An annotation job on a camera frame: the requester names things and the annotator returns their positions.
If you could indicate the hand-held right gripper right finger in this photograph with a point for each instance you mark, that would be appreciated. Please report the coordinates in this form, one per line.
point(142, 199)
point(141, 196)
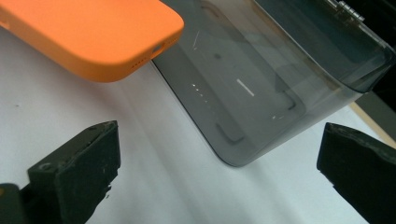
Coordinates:
point(361, 174)

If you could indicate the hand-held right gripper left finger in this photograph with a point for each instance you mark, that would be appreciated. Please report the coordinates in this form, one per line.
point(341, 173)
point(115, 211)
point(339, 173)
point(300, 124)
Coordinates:
point(74, 177)

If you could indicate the grey transparent plastic box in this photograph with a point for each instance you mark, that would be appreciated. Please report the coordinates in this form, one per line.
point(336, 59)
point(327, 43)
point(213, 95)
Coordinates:
point(249, 109)

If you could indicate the orange phone case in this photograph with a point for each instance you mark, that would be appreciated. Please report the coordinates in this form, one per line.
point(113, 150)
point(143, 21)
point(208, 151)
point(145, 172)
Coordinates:
point(93, 37)

